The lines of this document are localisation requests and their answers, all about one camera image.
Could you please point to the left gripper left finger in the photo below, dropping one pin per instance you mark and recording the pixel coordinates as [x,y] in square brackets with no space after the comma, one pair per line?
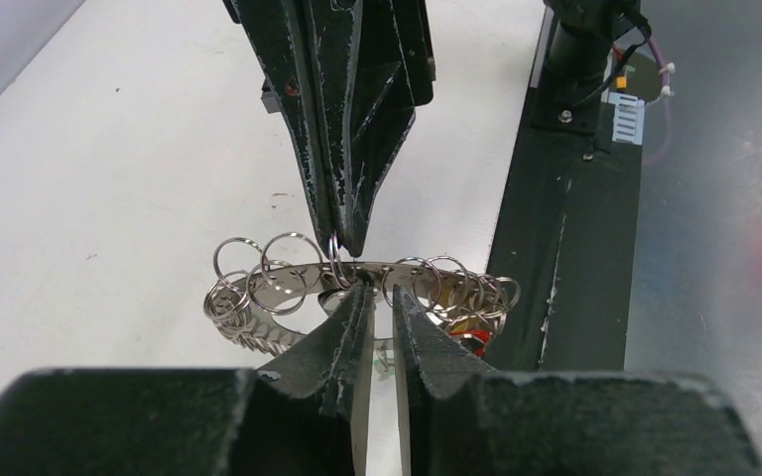
[304,413]

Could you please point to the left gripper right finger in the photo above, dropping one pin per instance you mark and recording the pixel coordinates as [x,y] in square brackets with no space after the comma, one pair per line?
[460,416]

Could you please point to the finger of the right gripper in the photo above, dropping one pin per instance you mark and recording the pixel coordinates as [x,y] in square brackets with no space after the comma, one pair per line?
[278,34]
[372,66]

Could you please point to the green tag key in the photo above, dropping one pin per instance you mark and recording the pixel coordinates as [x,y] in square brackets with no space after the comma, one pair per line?
[382,361]

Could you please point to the red key tag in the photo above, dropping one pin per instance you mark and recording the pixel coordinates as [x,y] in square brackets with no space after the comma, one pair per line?
[473,340]

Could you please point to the yellow key tag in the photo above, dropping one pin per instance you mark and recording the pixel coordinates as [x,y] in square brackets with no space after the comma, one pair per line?
[464,322]

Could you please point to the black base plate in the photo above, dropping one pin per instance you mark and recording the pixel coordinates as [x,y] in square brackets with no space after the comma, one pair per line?
[566,233]

